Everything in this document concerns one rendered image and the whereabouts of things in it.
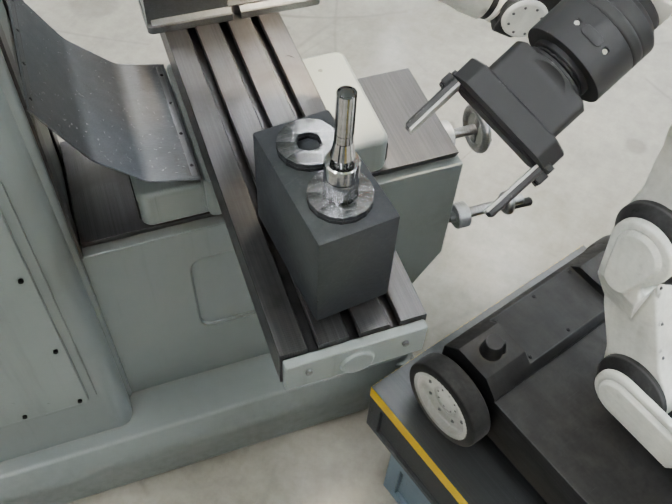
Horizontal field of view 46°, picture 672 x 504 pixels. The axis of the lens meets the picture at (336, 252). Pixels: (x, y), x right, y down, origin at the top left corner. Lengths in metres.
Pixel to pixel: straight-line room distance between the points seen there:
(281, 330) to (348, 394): 0.92
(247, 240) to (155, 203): 0.29
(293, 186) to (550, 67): 0.45
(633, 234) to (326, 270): 0.48
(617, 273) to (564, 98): 0.65
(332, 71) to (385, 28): 1.56
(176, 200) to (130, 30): 1.82
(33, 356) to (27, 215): 0.39
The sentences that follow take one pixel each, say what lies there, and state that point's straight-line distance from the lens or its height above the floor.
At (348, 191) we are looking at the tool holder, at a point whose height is 1.21.
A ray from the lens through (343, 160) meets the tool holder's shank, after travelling 0.98.
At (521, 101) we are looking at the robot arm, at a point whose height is 1.50.
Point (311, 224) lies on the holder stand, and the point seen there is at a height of 1.17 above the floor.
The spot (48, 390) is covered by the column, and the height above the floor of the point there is 0.44.
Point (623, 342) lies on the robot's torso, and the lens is 1.51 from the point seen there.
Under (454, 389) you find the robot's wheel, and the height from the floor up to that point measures 0.60.
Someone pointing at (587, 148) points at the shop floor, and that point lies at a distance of 2.91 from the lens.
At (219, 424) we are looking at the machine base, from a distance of 2.00.
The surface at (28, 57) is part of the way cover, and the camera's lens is 1.39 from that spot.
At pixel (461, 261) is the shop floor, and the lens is 2.48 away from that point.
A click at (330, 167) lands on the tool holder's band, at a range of 0.99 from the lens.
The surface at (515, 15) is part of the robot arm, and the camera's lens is 1.40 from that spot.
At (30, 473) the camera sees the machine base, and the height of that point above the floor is 0.18.
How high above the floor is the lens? 1.98
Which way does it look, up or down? 54 degrees down
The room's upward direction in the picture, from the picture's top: 4 degrees clockwise
